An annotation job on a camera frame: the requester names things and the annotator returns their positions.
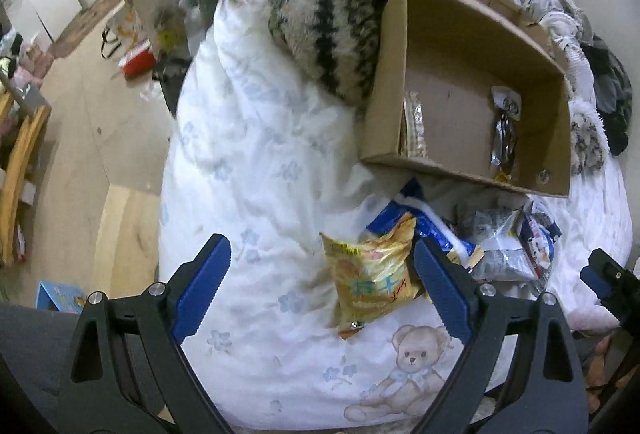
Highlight small white and blue packet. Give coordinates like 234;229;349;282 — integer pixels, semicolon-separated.
517;198;560;267

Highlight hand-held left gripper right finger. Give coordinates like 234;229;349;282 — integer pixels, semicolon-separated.
412;238;588;434

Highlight person's right hand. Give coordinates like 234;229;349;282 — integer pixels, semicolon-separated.
587;333;625;394

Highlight blue picture box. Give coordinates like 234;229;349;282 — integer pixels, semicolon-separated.
37;281;87;315

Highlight dark packet with white label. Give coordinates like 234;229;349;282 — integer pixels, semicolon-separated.
489;86;523;181

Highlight wooden rack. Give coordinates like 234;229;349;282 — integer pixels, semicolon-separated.
0;99;53;266

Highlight yellow snack packet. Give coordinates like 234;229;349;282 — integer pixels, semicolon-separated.
320;214;426;341

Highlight white bear print quilt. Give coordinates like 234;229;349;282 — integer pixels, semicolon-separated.
159;0;636;430

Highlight fluffy white garment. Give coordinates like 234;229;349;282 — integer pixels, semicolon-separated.
569;98;610;176

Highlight cardboard box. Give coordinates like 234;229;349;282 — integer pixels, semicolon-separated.
359;0;572;199

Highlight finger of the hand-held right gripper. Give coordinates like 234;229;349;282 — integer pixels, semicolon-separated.
580;248;626;304

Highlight black strap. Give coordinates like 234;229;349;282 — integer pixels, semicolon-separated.
101;27;124;60

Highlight red box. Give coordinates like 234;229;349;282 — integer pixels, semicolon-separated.
122;45;157;78

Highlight blue and white snack packet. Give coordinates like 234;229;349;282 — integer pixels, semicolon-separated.
366;178;485;272

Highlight clear cracker packet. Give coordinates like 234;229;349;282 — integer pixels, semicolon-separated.
401;90;430;159

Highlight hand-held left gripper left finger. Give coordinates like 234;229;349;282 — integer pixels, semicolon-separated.
57;234;236;434

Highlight brown floor mat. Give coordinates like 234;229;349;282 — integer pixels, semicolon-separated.
47;0;127;58

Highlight dark clothes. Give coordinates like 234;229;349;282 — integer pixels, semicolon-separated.
580;34;634;158

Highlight silver grey snack packet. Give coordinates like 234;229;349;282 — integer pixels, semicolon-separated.
456;208;540;283

